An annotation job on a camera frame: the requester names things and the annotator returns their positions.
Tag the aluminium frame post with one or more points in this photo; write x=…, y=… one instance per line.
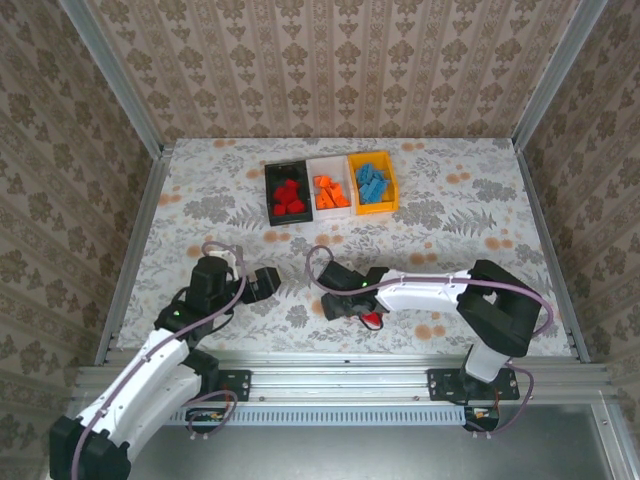
x=121, y=85
x=557, y=75

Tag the aluminium table side rail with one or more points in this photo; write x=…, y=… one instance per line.
x=549, y=250
x=136, y=250

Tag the aluminium mounting rail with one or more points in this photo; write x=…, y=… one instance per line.
x=340, y=380

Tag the red lego brick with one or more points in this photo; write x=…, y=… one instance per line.
x=296, y=206
x=279, y=209
x=279, y=195
x=290, y=185
x=371, y=320
x=288, y=199
x=298, y=194

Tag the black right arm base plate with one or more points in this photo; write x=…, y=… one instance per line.
x=442, y=385

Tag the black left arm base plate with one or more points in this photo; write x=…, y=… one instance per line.
x=237, y=385

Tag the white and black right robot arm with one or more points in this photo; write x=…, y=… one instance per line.
x=420, y=295

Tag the white plastic bin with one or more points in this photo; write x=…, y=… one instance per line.
x=330, y=167

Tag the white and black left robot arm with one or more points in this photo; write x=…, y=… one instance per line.
x=150, y=365

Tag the blue lego brick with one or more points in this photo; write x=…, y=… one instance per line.
x=380, y=174
x=379, y=185
x=365, y=171
x=370, y=196
x=382, y=194
x=363, y=183

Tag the yellow plastic bin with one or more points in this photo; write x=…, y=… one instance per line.
x=352, y=185

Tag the floral table covering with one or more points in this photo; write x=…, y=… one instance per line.
x=450, y=210

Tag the black plastic bin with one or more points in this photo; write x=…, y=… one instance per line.
x=287, y=171

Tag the grey metal panel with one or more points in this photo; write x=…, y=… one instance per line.
x=350, y=455

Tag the orange lego brick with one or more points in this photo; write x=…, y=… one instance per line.
x=342, y=200
x=340, y=190
x=330, y=202
x=321, y=198
x=320, y=180
x=332, y=184

